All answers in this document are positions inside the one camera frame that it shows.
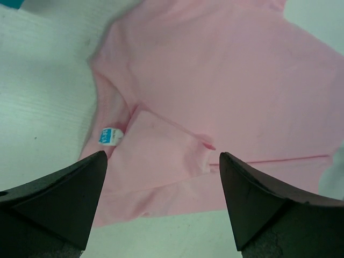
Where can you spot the teal folded t-shirt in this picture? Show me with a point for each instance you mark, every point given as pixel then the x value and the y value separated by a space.
pixel 13 4

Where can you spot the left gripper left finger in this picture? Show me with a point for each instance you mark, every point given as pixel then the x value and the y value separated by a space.
pixel 53 215

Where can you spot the pink t-shirt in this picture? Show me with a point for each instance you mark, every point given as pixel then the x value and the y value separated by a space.
pixel 180 82

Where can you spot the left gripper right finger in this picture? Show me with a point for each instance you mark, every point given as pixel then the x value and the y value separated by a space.
pixel 270 218

